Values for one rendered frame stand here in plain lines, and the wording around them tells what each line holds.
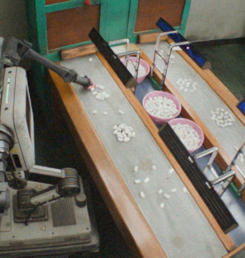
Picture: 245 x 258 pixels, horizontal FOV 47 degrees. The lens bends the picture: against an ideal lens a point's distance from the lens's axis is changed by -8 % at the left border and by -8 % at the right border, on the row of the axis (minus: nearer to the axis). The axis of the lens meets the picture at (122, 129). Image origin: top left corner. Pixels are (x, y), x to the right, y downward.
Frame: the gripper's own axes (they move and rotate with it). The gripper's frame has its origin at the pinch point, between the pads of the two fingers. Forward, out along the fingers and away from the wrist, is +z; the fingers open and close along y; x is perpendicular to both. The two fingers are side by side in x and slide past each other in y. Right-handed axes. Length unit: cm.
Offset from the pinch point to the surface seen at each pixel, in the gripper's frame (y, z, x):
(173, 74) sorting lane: -6, 52, -38
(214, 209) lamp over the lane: -123, -17, -27
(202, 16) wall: 108, 168, -100
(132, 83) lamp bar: -37.9, -14.1, -28.2
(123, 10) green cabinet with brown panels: 41, 10, -52
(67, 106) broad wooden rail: -12.5, -20.2, 15.1
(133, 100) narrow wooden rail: -23.6, 13.9, -11.5
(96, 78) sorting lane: 10.0, 5.5, -1.7
